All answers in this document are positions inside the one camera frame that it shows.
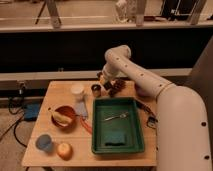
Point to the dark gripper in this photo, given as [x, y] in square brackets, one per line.
[105, 83]

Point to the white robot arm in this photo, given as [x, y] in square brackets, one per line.
[182, 134]

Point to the white plastic cup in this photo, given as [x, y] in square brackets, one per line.
[77, 91]

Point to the silver metal fork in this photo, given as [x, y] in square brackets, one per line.
[123, 115]

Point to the blue plastic cup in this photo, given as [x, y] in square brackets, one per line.
[44, 143]

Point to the dark grape bunch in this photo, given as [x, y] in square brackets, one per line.
[117, 86]

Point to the orange bowl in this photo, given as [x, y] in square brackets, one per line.
[68, 111]

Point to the green plastic tray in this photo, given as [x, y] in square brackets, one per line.
[131, 125]

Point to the green sponge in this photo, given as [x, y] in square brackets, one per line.
[114, 138]

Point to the yellow banana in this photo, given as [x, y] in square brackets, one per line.
[59, 117]

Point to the red yellow apple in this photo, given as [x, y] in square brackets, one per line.
[64, 150]

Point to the blue box on floor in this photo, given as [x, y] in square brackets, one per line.
[31, 112]

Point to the red handled utensil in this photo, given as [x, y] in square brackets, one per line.
[84, 124]

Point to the black handled tool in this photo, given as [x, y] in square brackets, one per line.
[151, 121]

